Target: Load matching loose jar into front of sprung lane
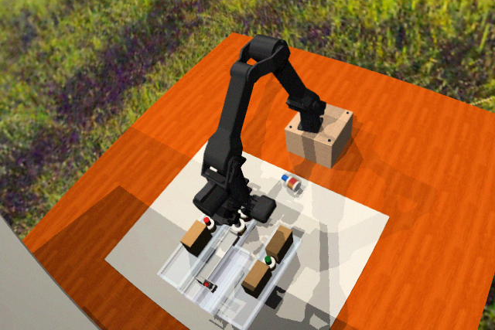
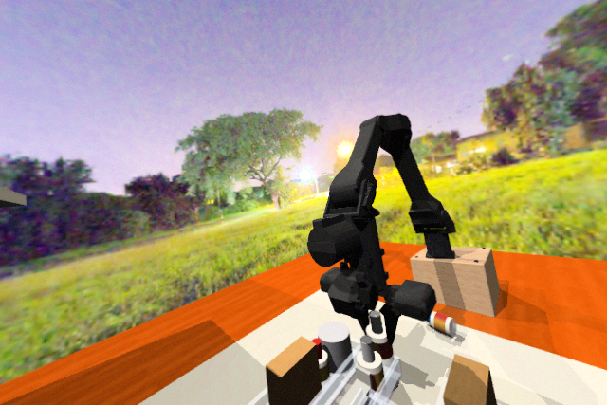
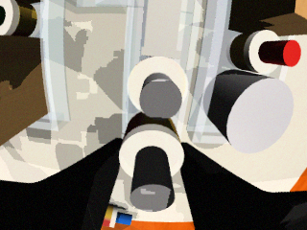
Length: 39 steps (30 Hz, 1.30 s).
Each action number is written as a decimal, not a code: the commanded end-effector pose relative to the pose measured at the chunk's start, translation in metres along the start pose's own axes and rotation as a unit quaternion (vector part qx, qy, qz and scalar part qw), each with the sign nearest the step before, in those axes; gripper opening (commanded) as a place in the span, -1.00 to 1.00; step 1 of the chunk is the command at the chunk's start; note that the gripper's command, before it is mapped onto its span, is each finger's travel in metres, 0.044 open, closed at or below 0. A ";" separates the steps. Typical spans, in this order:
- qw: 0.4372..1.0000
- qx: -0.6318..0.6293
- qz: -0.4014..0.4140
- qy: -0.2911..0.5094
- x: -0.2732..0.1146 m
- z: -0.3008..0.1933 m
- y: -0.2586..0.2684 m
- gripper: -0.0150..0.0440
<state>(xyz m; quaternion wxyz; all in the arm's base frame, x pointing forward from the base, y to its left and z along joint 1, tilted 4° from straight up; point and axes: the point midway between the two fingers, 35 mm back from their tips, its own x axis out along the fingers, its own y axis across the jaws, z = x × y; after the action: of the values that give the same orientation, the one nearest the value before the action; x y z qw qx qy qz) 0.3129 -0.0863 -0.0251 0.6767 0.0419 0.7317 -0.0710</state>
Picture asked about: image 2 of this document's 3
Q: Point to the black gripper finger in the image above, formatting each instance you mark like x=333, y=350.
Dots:
x=391, y=317
x=364, y=321

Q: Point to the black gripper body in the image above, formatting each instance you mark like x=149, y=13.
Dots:
x=415, y=300

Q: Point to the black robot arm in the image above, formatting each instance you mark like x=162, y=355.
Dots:
x=349, y=225

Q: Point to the orange and white bottle with blue cap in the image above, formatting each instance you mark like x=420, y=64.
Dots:
x=443, y=323

